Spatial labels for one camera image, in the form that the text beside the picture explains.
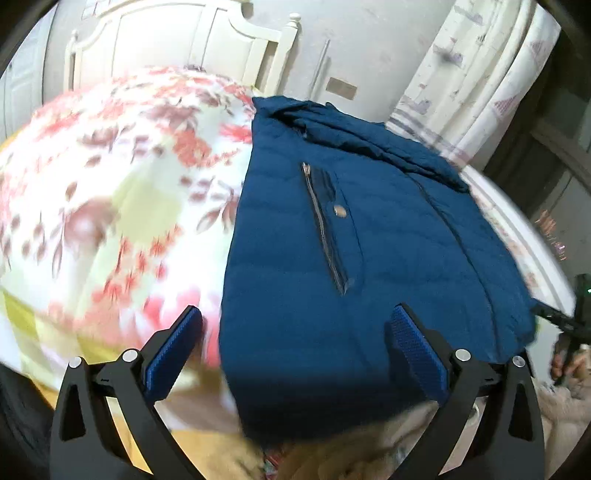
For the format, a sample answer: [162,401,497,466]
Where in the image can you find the white pole lamp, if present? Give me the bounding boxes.
[308,39,331,95]

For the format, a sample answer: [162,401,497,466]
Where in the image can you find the black cloth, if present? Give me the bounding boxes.
[0,360,58,480]

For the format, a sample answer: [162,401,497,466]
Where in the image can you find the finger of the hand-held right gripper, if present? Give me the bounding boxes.
[536,305,578,330]

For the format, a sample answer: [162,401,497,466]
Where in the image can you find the white desk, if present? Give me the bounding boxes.
[462,164,578,319]

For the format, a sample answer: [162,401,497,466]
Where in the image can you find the blue padded jacket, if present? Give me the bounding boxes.
[217,95,539,444]

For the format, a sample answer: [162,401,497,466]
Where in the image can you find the dark window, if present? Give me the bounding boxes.
[480,14,591,278]

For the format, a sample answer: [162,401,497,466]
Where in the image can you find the floral quilt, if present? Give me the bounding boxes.
[0,65,259,384]

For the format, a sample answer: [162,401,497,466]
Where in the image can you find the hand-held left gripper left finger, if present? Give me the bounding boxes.
[48,305,204,480]

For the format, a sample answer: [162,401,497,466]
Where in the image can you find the white bed headboard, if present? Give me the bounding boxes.
[65,0,301,93]

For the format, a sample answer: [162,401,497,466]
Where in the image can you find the printed curtain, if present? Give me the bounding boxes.
[385,0,561,171]

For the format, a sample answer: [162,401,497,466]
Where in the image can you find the person's right forearm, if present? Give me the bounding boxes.
[531,383,591,480]

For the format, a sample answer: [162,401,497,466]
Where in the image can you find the wall outlet panel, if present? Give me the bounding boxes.
[325,78,358,99]

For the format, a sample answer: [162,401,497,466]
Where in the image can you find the white wardrobe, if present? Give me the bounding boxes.
[0,28,56,139]

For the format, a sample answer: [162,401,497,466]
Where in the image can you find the person's right hand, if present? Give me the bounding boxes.
[551,335,591,386]

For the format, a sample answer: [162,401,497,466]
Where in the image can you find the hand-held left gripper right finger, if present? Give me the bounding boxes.
[390,304,548,480]

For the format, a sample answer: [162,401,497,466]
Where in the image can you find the person's beige fleece clothing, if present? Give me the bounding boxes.
[259,401,444,480]

